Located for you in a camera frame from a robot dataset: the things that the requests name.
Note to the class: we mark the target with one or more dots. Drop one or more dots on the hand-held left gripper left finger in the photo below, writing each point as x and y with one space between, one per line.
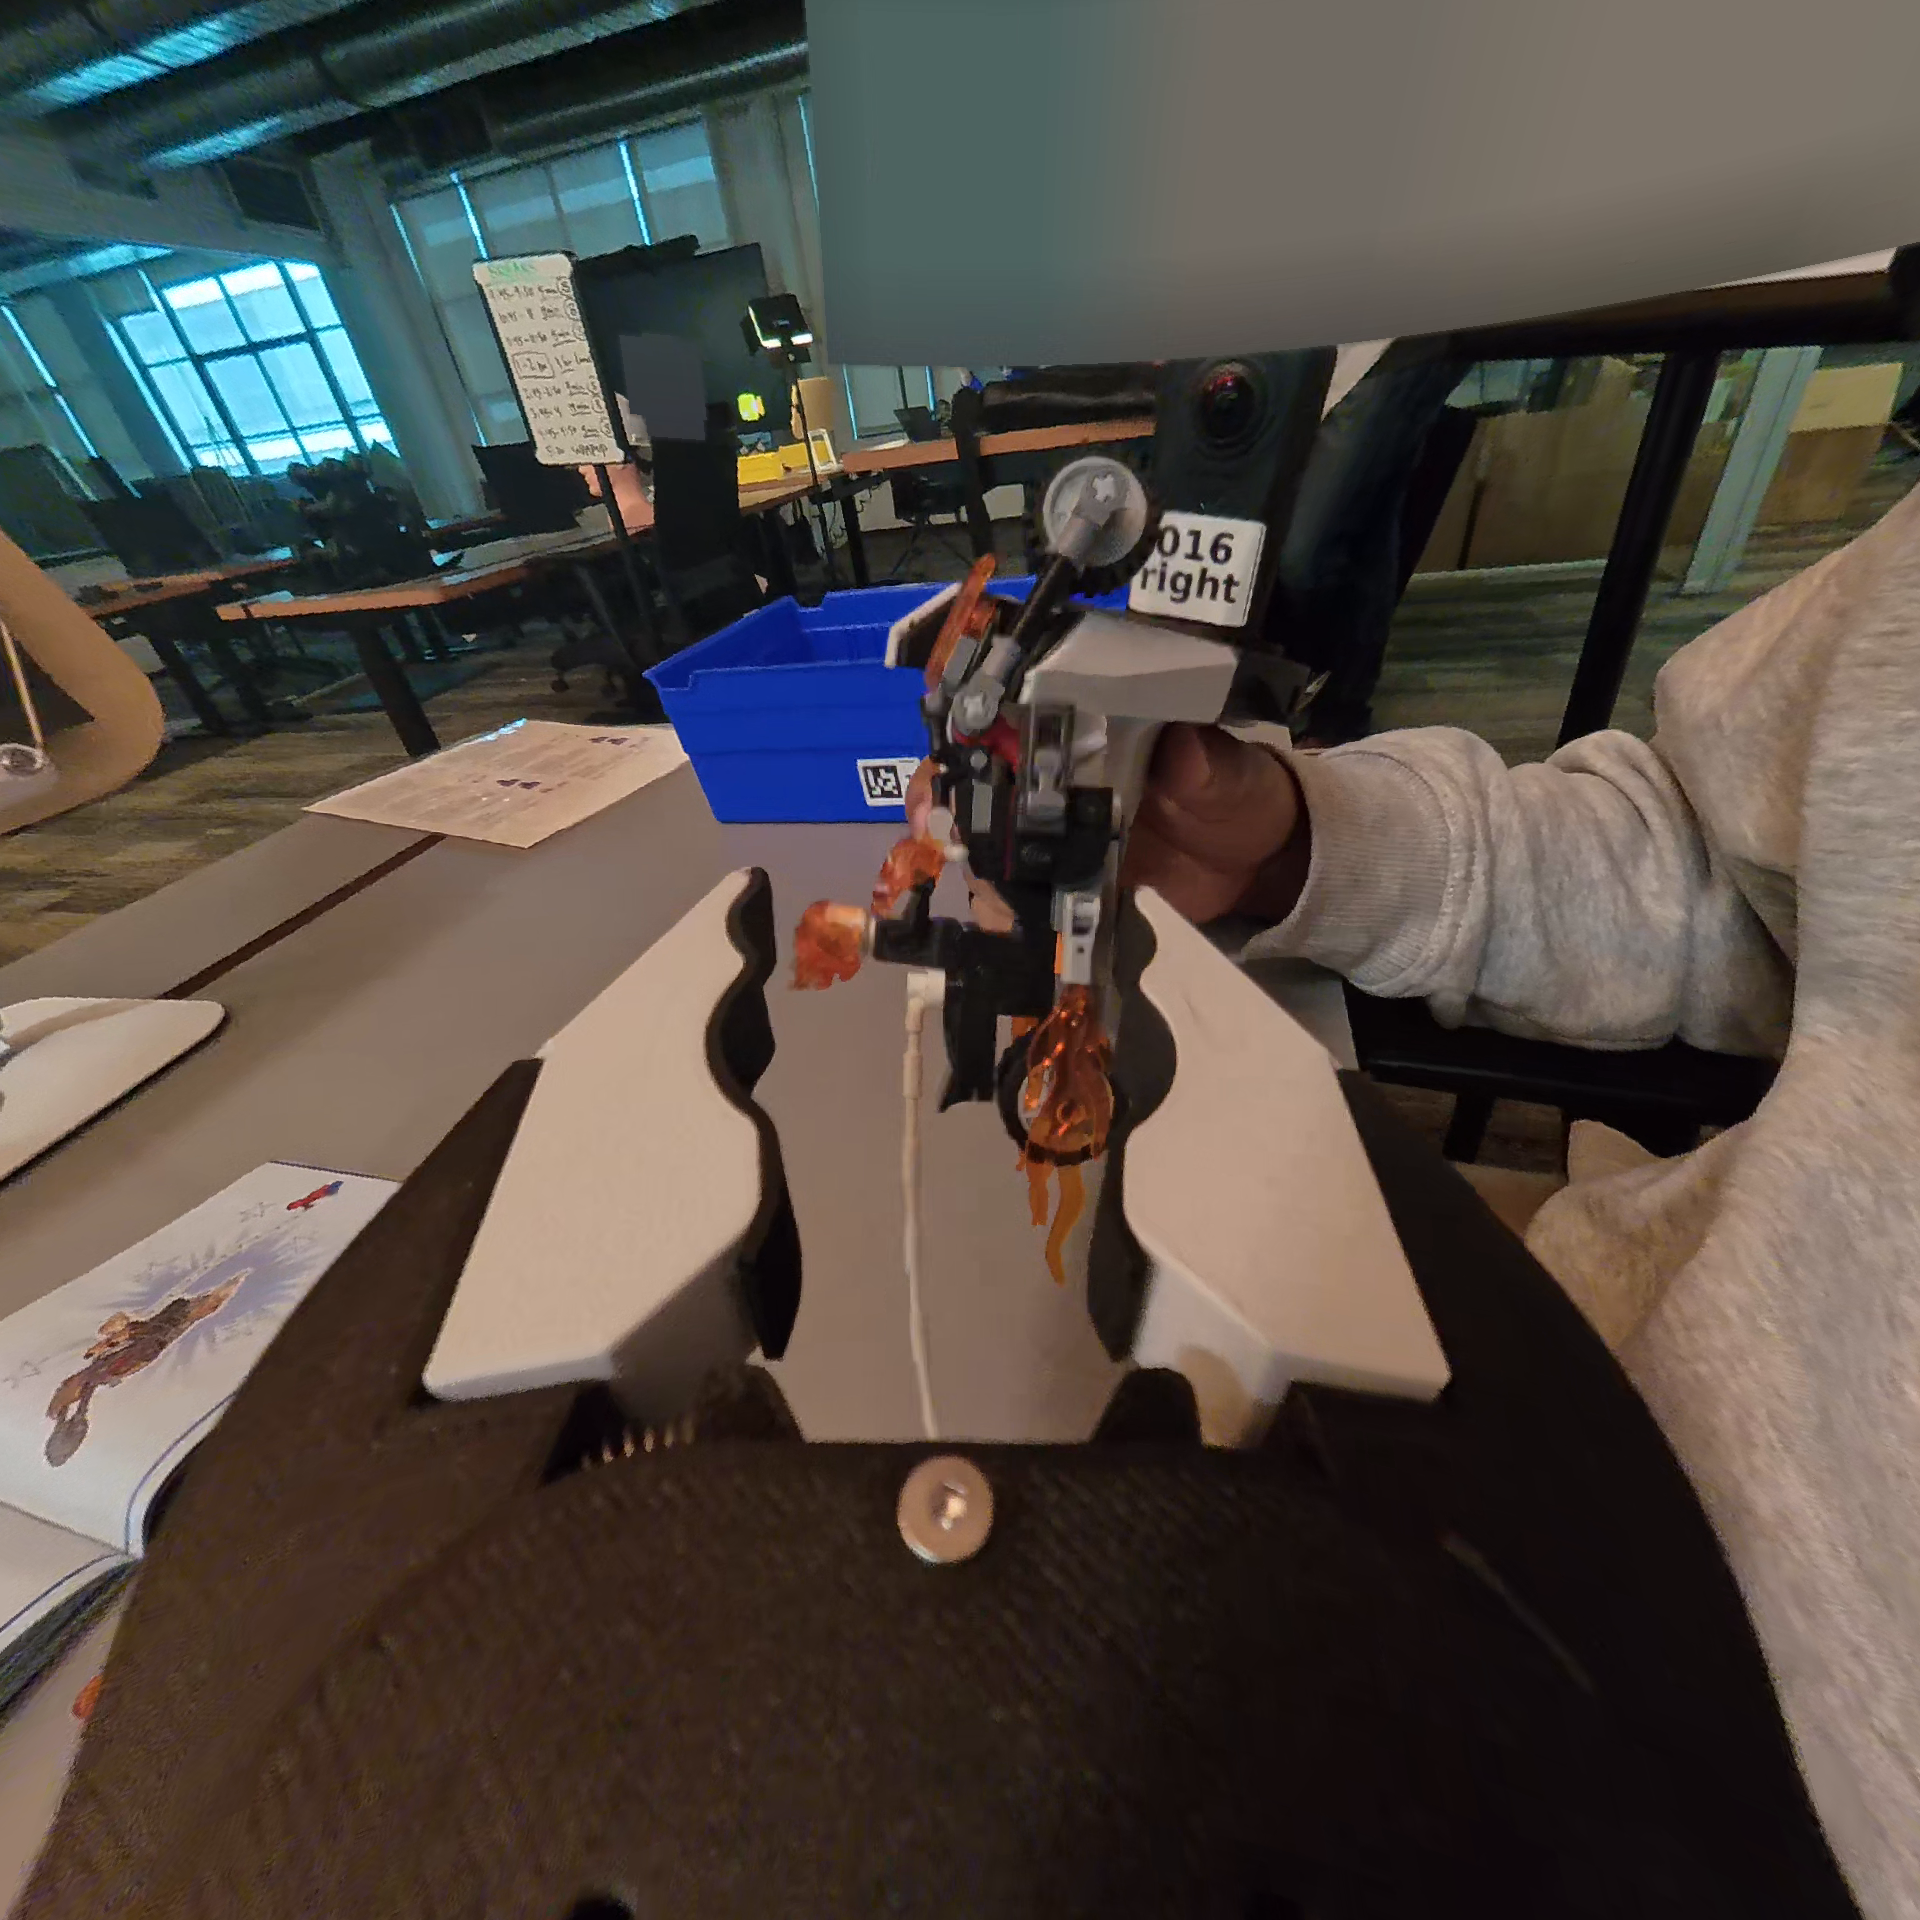
615 1168

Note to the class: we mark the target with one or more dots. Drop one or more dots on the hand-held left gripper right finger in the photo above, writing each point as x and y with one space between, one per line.
1274 1168

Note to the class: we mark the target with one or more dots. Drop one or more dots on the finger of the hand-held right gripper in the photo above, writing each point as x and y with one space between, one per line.
1139 665
925 629

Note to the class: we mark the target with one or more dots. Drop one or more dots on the black red lego motorcycle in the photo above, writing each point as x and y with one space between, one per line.
1034 838

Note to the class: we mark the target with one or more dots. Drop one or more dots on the black flame-headed lego minifigure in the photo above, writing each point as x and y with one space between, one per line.
961 943

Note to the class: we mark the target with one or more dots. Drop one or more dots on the person's right forearm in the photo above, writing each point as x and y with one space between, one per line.
1499 886

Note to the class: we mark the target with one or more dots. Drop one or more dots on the lego instruction booklet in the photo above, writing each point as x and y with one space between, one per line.
134 1350

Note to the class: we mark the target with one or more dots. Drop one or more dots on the person's right hand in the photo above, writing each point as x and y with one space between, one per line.
1212 827

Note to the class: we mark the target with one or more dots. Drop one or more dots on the orange-edged background desk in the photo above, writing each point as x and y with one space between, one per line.
375 593
961 447

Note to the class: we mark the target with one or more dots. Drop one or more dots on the blue plastic bin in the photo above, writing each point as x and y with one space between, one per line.
764 732

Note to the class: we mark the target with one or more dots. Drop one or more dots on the yellow plastic bin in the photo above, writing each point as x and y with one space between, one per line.
771 465

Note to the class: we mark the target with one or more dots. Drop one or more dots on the black office chair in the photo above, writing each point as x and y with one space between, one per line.
695 528

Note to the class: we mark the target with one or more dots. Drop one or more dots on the brown cardboard boxes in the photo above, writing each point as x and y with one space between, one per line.
1543 465

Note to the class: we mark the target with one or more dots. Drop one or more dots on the black studio light panel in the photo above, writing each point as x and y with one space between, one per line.
777 324

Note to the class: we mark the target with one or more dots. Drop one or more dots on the printed paper sheet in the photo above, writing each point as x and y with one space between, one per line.
493 780

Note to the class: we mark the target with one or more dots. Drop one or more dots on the black background monitor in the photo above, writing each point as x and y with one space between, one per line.
675 291

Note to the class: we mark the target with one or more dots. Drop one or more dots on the handwritten whiteboard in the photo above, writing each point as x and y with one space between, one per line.
548 360

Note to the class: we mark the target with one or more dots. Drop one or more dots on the black metal table frame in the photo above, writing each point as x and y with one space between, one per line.
1648 496

